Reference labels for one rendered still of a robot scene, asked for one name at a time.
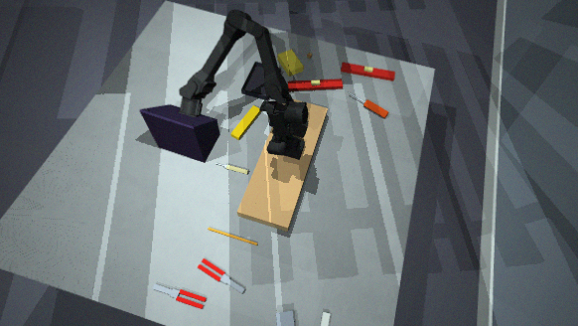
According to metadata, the tan rectangular floor panel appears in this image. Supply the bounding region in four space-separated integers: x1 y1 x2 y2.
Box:
237 103 328 232

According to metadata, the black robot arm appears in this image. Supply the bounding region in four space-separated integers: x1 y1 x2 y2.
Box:
179 10 309 138

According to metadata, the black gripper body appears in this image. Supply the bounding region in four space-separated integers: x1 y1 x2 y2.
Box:
267 119 290 156

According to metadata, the orange-handled awl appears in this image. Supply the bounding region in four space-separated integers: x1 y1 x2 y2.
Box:
348 92 388 118

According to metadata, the red spirit level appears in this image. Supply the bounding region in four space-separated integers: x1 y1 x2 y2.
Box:
288 80 343 91
341 63 395 82

